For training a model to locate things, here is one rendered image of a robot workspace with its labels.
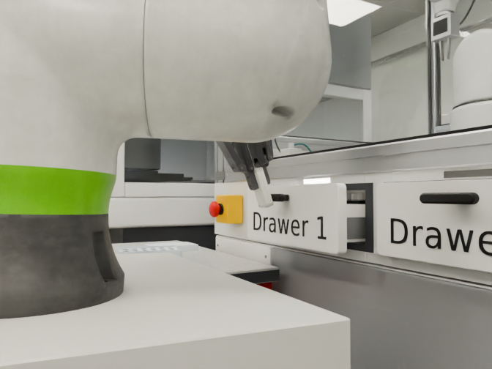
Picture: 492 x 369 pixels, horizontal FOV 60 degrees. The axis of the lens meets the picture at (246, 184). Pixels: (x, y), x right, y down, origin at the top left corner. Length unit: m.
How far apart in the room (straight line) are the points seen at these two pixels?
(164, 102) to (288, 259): 0.66
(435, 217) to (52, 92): 0.49
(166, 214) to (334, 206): 0.94
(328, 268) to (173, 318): 0.56
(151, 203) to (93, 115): 1.21
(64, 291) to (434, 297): 0.50
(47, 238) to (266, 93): 0.17
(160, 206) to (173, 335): 1.29
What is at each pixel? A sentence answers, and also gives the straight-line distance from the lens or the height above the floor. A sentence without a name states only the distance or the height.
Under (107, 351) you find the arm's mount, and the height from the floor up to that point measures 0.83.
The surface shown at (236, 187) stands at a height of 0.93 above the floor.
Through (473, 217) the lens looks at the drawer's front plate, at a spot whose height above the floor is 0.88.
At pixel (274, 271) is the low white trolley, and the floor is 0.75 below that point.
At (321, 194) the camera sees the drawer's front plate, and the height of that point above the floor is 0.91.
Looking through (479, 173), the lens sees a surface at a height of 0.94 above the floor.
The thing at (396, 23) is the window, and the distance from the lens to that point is 0.75.
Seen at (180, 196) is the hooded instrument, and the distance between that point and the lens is 1.54.
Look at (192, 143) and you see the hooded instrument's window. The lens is 1.59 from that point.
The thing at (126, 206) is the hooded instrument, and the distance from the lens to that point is 1.49.
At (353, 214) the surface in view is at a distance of 0.71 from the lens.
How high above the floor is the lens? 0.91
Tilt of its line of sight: 2 degrees up
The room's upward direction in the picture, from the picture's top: straight up
